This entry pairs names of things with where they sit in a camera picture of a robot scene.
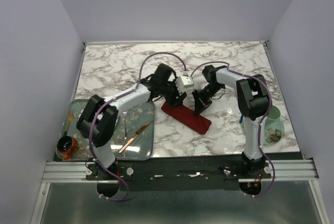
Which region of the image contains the teal floral serving tray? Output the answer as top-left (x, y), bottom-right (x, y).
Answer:
top-left (56, 99), bottom-right (156, 161)

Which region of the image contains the dark red cloth napkin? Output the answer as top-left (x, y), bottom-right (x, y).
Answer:
top-left (161, 102), bottom-right (212, 135)

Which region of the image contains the silver spoon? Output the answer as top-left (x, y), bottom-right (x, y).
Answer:
top-left (123, 111), bottom-right (128, 140)

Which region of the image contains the light green plate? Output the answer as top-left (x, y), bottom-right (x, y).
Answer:
top-left (242, 117), bottom-right (285, 145)

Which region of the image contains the aluminium frame rail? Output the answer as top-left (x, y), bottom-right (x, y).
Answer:
top-left (42, 157), bottom-right (319, 183)

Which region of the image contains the gold fork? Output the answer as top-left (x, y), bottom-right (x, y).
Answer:
top-left (63, 111), bottom-right (75, 136)

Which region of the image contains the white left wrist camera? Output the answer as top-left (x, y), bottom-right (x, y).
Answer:
top-left (175, 75), bottom-right (195, 94)

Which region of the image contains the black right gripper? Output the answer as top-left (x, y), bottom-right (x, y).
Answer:
top-left (192, 83), bottom-right (224, 116)

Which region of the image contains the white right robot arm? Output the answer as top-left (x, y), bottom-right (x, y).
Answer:
top-left (192, 62), bottom-right (272, 178)

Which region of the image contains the rose gold knife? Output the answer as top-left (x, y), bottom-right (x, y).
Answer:
top-left (118, 120), bottom-right (153, 154)

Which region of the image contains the light green cup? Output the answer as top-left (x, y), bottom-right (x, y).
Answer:
top-left (265, 105), bottom-right (281, 126)

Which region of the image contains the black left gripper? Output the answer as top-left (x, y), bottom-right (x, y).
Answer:
top-left (160, 77), bottom-right (187, 109)

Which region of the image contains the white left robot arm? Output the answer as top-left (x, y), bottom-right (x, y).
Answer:
top-left (76, 64), bottom-right (193, 180)

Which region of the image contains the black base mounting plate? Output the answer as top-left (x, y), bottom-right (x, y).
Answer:
top-left (86, 155), bottom-right (271, 192)

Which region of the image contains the black and orange cup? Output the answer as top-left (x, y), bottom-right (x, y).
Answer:
top-left (56, 136), bottom-right (78, 160)

